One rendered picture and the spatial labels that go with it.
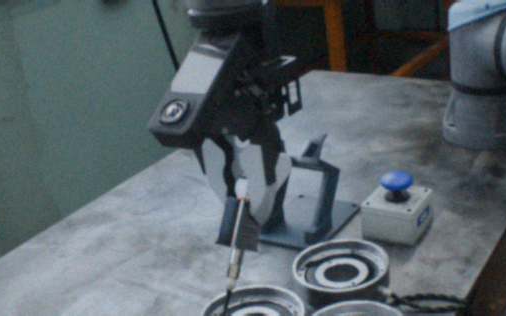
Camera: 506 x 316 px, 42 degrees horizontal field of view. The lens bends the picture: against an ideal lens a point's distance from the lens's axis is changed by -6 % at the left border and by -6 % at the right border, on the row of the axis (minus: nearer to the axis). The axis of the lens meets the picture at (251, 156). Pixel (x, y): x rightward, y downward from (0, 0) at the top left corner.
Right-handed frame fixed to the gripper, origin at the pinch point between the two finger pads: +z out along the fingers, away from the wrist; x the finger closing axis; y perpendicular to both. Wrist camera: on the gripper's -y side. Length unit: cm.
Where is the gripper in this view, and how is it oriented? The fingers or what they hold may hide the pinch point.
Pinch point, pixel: (243, 214)
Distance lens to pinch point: 67.8
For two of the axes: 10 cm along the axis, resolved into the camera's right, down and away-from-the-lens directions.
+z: 1.3, 9.1, 3.9
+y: 5.5, -3.9, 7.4
